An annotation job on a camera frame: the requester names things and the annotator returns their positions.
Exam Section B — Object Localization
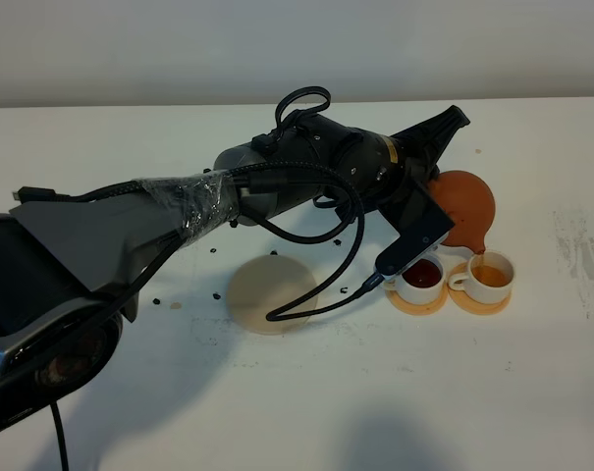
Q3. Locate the beige round teapot coaster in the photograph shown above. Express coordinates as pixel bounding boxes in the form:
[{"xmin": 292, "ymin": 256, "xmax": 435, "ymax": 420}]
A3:
[{"xmin": 225, "ymin": 255, "xmax": 317, "ymax": 336}]

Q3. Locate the black braided camera cable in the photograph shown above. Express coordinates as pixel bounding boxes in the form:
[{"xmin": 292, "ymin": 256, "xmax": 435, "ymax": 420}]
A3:
[{"xmin": 0, "ymin": 86, "xmax": 386, "ymax": 471}]

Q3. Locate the right white teacup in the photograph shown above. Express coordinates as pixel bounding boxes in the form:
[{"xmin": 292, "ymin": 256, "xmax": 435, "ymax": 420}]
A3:
[{"xmin": 448, "ymin": 250, "xmax": 515, "ymax": 305}]

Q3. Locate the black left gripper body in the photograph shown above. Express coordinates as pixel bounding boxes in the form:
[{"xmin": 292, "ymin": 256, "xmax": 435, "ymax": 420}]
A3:
[{"xmin": 374, "ymin": 131, "xmax": 453, "ymax": 234}]

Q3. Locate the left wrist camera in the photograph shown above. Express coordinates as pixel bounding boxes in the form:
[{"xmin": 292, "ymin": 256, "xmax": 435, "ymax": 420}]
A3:
[{"xmin": 375, "ymin": 178, "xmax": 455, "ymax": 279}]

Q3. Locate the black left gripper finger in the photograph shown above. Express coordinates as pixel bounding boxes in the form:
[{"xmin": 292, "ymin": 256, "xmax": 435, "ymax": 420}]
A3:
[{"xmin": 392, "ymin": 105, "xmax": 470, "ymax": 170}]

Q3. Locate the right orange cup coaster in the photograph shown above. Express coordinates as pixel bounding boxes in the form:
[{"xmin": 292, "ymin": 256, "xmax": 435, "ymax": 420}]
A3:
[{"xmin": 446, "ymin": 262, "xmax": 513, "ymax": 316}]

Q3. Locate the left orange cup coaster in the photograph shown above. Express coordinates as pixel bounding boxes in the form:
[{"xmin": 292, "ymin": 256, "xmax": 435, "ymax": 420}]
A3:
[{"xmin": 384, "ymin": 267, "xmax": 448, "ymax": 316}]

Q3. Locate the left white teacup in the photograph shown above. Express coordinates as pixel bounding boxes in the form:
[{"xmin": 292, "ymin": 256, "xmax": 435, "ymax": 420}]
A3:
[{"xmin": 384, "ymin": 254, "xmax": 445, "ymax": 305}]

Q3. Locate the brown clay teapot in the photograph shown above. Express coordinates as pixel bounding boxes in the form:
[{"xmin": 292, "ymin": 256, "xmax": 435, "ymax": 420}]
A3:
[{"xmin": 428, "ymin": 170, "xmax": 496, "ymax": 254}]

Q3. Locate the white teacup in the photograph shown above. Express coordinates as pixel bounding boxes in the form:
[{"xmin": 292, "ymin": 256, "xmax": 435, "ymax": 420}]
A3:
[
  {"xmin": 448, "ymin": 250, "xmax": 515, "ymax": 305},
  {"xmin": 384, "ymin": 254, "xmax": 445, "ymax": 305}
]

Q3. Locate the orange cup coaster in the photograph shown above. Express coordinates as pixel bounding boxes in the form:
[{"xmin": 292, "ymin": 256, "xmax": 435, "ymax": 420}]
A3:
[
  {"xmin": 384, "ymin": 267, "xmax": 448, "ymax": 316},
  {"xmin": 446, "ymin": 262, "xmax": 513, "ymax": 316}
]

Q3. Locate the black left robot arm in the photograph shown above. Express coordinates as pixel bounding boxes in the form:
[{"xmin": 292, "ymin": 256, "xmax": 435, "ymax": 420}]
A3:
[{"xmin": 0, "ymin": 106, "xmax": 469, "ymax": 431}]

